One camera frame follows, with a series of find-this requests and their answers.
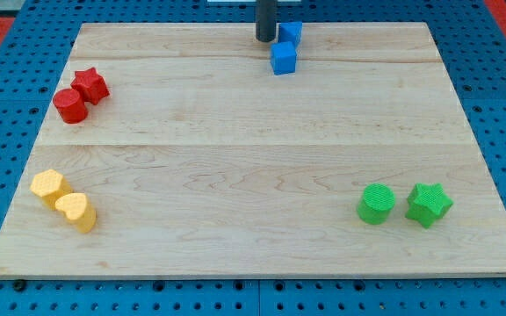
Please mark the blue block behind cube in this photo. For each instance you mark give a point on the blue block behind cube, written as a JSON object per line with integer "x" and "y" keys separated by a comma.
{"x": 290, "y": 32}

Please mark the light wooden board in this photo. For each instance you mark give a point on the light wooden board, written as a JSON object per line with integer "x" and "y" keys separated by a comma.
{"x": 203, "y": 164}

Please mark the green cylinder block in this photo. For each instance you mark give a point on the green cylinder block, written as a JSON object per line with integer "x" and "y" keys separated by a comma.
{"x": 376, "y": 203}

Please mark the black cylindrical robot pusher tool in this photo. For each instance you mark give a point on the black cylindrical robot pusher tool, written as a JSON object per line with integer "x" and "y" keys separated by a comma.
{"x": 265, "y": 19}

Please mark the red star block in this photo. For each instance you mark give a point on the red star block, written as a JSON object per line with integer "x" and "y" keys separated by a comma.
{"x": 91, "y": 85}

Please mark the green star block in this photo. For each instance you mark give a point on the green star block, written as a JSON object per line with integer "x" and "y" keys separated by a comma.
{"x": 427, "y": 203}

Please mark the yellow heart block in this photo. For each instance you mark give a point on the yellow heart block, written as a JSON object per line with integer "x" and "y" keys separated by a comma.
{"x": 78, "y": 211}

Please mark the red cylinder block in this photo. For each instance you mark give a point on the red cylinder block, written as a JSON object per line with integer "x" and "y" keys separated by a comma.
{"x": 70, "y": 105}

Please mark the yellow hexagon block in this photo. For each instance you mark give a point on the yellow hexagon block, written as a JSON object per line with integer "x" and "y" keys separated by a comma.
{"x": 49, "y": 186}

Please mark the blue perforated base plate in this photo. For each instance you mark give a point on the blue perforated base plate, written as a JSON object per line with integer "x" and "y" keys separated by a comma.
{"x": 35, "y": 51}

